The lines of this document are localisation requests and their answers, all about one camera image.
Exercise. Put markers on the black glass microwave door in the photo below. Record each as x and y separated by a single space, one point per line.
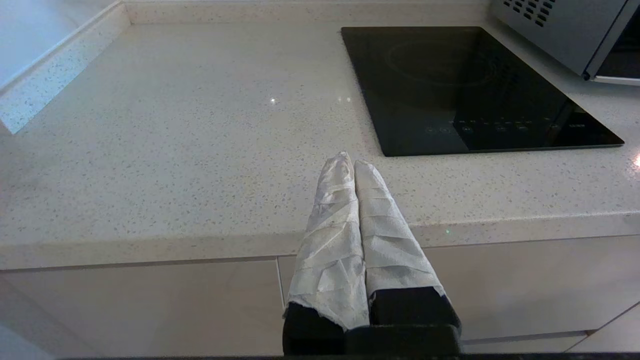
622 55

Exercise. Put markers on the silver black microwave oven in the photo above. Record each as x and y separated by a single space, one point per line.
550 25

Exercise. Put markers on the white cabinet front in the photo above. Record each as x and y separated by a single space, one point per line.
150 310
525 290

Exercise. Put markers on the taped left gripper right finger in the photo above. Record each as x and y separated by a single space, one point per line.
390 250

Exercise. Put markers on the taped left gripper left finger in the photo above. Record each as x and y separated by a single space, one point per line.
332 250

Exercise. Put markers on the black induction cooktop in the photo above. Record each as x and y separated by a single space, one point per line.
450 90

